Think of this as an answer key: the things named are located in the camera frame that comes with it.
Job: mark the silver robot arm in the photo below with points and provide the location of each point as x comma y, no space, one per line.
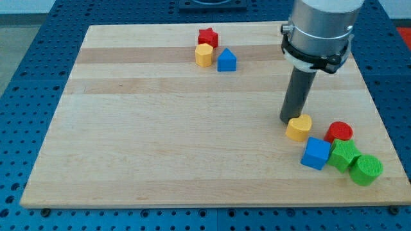
319,33

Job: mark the blue triangle block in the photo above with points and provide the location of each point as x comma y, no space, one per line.
227,61

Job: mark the yellow hexagon block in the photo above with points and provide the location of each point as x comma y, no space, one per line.
204,55

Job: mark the wooden board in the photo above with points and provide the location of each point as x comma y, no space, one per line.
141,125

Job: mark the red star block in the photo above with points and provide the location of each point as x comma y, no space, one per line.
208,36

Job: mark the yellow heart block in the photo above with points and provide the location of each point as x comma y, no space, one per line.
298,128

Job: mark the dark grey pointer rod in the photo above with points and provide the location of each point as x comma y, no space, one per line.
297,92

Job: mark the blue cube block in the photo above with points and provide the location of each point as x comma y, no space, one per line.
316,153

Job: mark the red cylinder block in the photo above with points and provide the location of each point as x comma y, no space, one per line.
338,130

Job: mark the green star block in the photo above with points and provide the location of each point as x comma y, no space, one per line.
343,154

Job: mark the green cylinder block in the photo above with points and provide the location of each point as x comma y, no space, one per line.
365,170

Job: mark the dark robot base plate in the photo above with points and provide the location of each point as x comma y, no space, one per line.
193,5

